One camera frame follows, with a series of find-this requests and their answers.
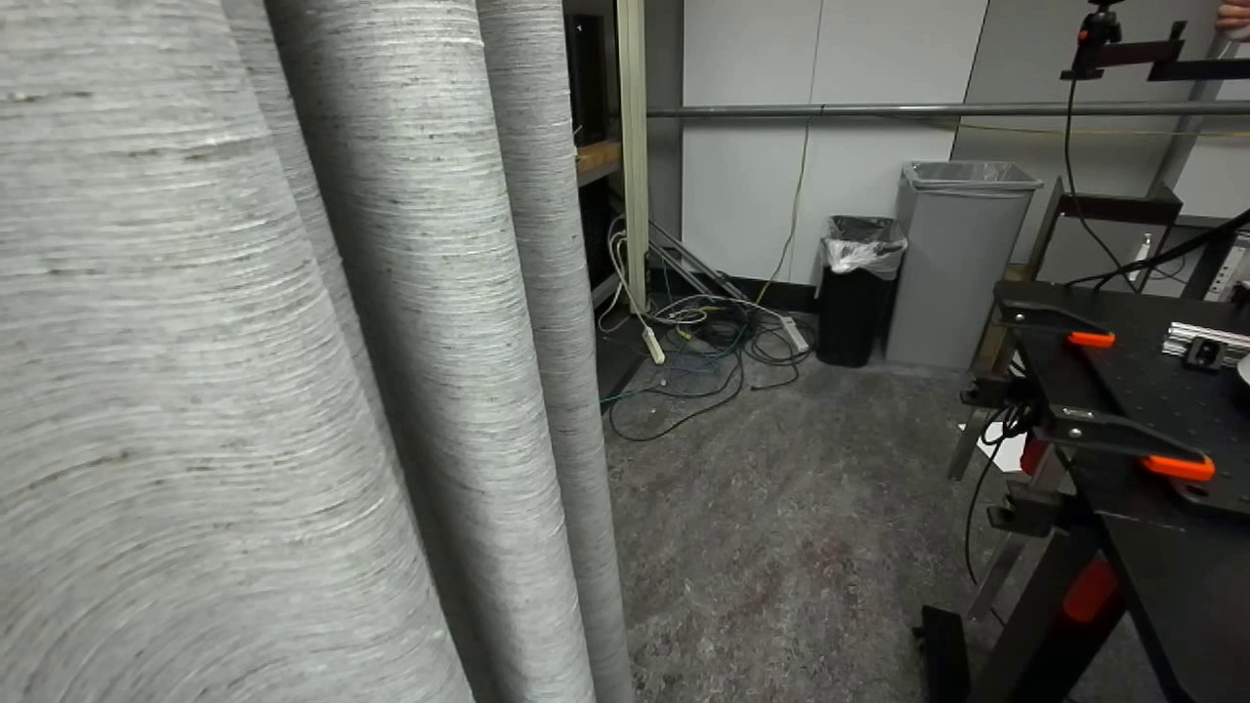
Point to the white device on table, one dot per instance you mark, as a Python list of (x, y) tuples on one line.
[(1204, 343)]

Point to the white paper sheet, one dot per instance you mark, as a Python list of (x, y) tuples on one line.
[(1002, 452)]

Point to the grey rectangular trash bin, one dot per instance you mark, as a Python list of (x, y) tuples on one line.
[(957, 275)]

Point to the white trash bag liner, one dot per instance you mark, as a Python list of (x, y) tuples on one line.
[(865, 252)]

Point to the grey horizontal metal rail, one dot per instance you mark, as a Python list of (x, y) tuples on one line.
[(846, 116)]

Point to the small black trash can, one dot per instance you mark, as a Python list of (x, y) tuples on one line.
[(850, 319)]

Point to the white power strip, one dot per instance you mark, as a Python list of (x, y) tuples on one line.
[(795, 332)]

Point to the beige vertical post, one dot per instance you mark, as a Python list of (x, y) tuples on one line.
[(634, 158)]

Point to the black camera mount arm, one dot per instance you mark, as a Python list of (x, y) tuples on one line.
[(1132, 51)]

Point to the grey woven curtain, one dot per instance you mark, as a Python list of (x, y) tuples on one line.
[(197, 392)]

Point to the dark shelf with wooden board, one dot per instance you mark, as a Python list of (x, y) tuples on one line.
[(593, 158)]

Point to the black metal frame stand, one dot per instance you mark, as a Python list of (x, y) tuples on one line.
[(1117, 203)]

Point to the black work table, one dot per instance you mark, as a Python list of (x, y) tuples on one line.
[(1174, 404)]

